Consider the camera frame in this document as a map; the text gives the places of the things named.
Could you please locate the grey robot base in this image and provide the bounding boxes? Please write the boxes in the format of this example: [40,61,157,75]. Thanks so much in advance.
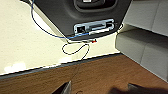
[30,0,133,38]

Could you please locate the white kitchen counter cabinets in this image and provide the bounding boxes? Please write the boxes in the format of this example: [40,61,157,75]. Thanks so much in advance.
[114,0,168,82]

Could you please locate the thin black cable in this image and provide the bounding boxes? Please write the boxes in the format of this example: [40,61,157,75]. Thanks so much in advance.
[61,37,98,62]

